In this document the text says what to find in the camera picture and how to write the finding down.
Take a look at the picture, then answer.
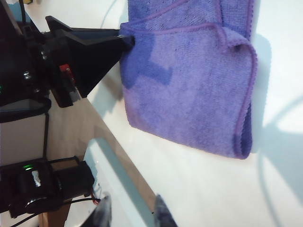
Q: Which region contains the black left camera cable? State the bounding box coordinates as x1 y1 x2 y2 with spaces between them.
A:
43 113 51 163

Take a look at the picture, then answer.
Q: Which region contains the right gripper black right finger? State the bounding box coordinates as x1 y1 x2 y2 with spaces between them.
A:
152 193 178 227

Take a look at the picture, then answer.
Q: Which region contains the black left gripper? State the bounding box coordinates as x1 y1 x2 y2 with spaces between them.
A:
22 15 136 109

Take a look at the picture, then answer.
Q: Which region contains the purple microfiber cloth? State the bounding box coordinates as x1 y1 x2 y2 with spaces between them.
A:
119 0 259 160

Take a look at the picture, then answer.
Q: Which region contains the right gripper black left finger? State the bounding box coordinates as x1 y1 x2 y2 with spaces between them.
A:
81 195 112 227

